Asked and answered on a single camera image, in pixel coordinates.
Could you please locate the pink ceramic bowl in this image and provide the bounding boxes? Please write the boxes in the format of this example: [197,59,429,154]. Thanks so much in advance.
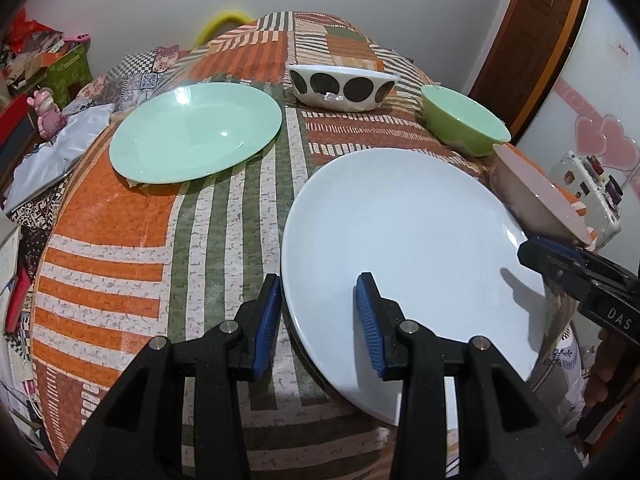
[489,144,593,247]

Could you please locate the white ceramic plate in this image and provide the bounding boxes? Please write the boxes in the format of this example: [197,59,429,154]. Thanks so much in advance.
[281,148,546,424]

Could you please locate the mint green bowl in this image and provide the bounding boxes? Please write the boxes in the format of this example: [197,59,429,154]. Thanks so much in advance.
[421,84,511,157]

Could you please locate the white bowl black dots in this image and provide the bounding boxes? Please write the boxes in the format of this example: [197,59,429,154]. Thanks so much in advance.
[286,64,400,113]

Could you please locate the mint green plate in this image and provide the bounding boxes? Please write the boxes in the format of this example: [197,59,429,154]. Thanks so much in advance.
[108,82,283,184]

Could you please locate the purple ceramic plate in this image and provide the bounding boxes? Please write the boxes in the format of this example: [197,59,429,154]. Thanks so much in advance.
[283,304,352,410]

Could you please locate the person's right hand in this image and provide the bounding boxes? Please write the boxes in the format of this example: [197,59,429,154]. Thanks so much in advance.
[582,328,639,434]

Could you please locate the white stickered suitcase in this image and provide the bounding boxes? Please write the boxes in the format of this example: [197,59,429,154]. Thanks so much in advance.
[549,152,623,249]

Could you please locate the wardrobe with heart stickers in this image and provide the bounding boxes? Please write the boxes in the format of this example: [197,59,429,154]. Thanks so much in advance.
[514,0,640,201]

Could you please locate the patchwork striped bedspread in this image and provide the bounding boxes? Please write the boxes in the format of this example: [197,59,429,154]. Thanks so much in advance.
[29,10,597,480]

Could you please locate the brown wooden door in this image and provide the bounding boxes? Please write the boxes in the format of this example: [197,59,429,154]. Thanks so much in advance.
[469,0,588,140]

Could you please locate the white folded cloth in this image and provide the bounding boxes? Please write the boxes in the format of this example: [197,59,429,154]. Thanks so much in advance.
[2,103,115,214]

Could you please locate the pink rabbit figurine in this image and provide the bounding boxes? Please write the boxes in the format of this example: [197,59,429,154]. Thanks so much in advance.
[26,88,66,141]

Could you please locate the red gift box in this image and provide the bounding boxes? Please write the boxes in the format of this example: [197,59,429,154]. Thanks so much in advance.
[0,93,29,145]

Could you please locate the checkered patchwork quilt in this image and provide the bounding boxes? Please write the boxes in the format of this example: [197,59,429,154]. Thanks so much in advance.
[63,46,188,116]

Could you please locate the green storage box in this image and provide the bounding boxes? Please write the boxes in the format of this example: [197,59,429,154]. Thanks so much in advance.
[35,44,93,108]

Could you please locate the red plastic bag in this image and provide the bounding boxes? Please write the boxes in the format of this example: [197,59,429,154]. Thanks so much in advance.
[4,8,52,54]

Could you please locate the yellow foam bed rail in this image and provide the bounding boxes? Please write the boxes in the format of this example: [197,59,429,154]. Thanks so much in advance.
[193,11,252,49]

